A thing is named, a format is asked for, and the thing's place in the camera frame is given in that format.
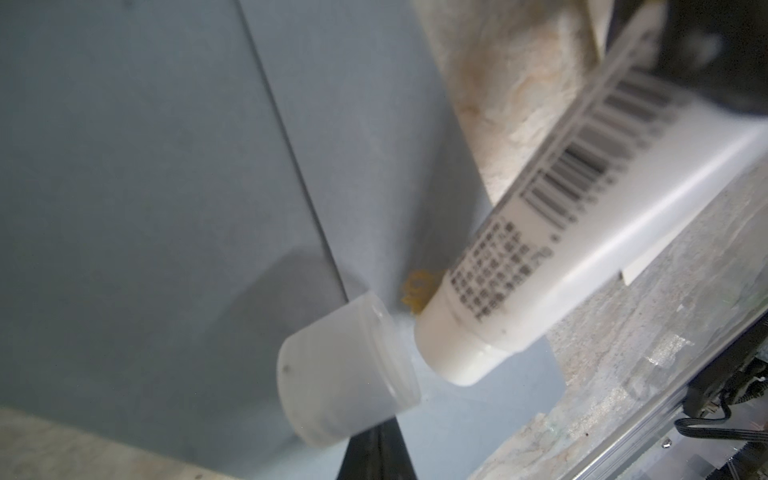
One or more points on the white glue stick cap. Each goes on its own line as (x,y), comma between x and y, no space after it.
(345,373)

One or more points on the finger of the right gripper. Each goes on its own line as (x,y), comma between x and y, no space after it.
(715,49)

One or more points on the cream envelope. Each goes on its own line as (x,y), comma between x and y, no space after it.
(608,18)

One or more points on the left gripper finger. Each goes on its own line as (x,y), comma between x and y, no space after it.
(378,453)

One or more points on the white glue stick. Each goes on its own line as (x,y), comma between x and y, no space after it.
(615,173)

